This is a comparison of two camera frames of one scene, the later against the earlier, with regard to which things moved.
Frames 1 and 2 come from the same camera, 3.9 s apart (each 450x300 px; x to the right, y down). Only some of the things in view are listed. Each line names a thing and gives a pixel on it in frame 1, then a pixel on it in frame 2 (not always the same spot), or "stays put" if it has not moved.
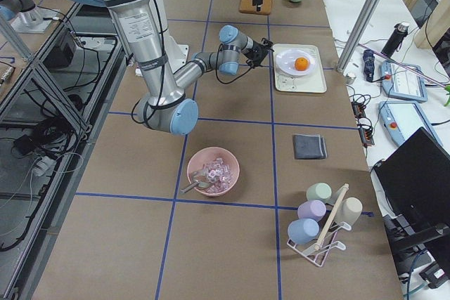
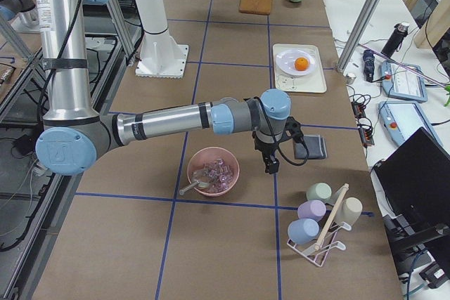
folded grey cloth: (309, 147) stays put
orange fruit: (301, 63) stays put
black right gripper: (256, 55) -> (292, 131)
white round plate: (285, 62) stays put
